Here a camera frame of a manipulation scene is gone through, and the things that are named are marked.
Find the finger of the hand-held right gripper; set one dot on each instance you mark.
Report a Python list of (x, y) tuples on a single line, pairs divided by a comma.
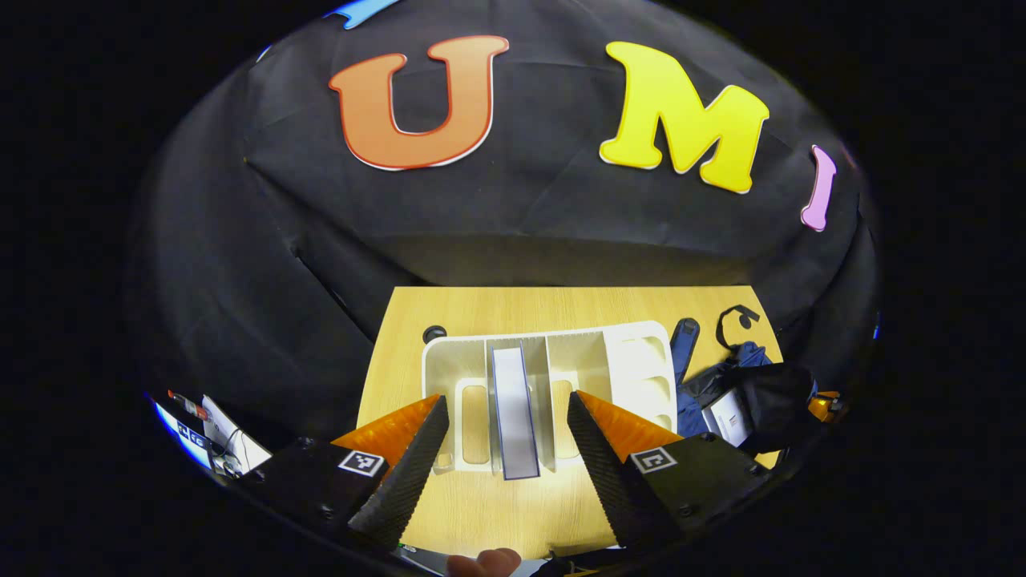
[(824, 407)]

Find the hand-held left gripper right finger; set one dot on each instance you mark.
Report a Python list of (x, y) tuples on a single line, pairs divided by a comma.
[(609, 481)]

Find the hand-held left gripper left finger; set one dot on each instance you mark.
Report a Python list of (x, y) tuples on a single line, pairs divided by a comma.
[(409, 481)]

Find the grey cover book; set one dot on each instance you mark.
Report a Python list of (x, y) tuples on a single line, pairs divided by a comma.
[(729, 413)]

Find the blue schoolbag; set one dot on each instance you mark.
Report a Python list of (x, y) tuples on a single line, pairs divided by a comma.
[(693, 409)]

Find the pale blue cover book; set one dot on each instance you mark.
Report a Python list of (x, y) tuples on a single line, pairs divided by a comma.
[(513, 409)]

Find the white bookshelf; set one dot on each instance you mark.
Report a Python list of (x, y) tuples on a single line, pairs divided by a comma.
[(633, 361)]

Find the white board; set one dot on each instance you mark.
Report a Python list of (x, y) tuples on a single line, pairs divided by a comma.
[(236, 437)]

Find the blue lit screen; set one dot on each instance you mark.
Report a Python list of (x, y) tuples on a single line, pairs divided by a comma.
[(183, 437)]

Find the black backdrop cloth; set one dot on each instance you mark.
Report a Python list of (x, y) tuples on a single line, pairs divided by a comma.
[(521, 224)]

